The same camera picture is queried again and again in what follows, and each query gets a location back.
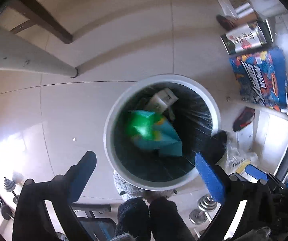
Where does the green teal packaging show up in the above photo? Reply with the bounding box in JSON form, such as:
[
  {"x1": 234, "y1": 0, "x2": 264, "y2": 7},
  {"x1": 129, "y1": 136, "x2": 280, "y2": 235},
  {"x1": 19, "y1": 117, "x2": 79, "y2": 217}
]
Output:
[{"x1": 126, "y1": 110, "x2": 183, "y2": 157}]

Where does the white long carton box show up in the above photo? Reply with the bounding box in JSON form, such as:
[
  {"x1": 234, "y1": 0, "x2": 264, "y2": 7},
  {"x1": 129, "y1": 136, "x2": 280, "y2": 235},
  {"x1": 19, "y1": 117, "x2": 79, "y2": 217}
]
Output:
[{"x1": 145, "y1": 88, "x2": 178, "y2": 114}]

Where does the white round trash bin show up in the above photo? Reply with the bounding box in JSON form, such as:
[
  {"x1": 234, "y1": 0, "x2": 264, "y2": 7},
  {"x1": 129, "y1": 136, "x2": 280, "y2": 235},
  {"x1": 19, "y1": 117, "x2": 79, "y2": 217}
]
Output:
[{"x1": 103, "y1": 74, "x2": 220, "y2": 191}]

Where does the smiley face plastic bag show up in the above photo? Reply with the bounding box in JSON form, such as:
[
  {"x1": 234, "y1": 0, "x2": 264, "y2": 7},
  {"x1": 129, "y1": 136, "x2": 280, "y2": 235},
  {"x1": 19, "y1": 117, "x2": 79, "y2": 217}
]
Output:
[{"x1": 224, "y1": 140, "x2": 259, "y2": 175}]

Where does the chrome dumbbell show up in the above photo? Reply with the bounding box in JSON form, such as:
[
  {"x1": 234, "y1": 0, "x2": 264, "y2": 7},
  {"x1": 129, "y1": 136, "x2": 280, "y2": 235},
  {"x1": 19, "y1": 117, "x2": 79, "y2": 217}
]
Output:
[{"x1": 189, "y1": 194, "x2": 217, "y2": 225}]

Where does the small dumbbell on left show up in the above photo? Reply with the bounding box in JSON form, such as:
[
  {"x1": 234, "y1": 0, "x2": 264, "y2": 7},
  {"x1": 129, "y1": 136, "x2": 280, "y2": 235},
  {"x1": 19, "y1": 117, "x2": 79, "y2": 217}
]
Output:
[{"x1": 0, "y1": 177, "x2": 19, "y2": 220}]

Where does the blue seat office chair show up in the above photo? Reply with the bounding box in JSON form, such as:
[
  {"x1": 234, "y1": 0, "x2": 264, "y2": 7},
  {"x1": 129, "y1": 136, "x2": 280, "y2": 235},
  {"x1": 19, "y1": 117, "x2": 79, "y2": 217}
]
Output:
[{"x1": 252, "y1": 110, "x2": 288, "y2": 174}]

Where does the black red flip flop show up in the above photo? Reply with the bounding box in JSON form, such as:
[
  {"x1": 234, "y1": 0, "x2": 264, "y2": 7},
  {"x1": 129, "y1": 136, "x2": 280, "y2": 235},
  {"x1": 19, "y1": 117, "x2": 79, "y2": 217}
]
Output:
[{"x1": 232, "y1": 107, "x2": 255, "y2": 132}]

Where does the black weight bench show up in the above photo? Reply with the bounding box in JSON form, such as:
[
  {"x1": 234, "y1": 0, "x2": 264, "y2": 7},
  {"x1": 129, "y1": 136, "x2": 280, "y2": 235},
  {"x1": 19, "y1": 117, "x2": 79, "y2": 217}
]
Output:
[{"x1": 71, "y1": 203, "x2": 116, "y2": 240}]

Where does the right black trouser leg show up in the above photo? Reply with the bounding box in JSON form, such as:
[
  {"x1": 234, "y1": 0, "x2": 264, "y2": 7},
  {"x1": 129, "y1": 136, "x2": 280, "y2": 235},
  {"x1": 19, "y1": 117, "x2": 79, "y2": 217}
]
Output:
[{"x1": 149, "y1": 197, "x2": 195, "y2": 241}]

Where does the blue colourful drink carton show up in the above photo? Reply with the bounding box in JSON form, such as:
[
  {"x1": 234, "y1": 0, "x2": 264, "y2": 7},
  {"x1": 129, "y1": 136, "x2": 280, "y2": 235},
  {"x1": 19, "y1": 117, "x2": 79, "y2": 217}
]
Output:
[{"x1": 229, "y1": 47, "x2": 288, "y2": 111}]

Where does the left grey fuzzy slipper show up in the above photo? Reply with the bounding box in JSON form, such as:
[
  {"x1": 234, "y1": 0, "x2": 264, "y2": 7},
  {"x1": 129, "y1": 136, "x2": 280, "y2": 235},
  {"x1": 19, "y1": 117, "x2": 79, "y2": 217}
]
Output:
[{"x1": 113, "y1": 170, "x2": 145, "y2": 201}]

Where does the black white gift box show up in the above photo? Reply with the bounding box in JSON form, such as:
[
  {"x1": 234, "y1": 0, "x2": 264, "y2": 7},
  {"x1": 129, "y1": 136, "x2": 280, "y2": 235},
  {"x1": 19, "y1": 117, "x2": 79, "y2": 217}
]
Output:
[{"x1": 220, "y1": 20, "x2": 273, "y2": 55}]

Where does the white table leg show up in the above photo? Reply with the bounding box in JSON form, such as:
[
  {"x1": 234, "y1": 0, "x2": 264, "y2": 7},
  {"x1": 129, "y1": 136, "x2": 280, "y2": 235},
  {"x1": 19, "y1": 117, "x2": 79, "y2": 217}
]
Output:
[{"x1": 0, "y1": 27, "x2": 79, "y2": 78}]

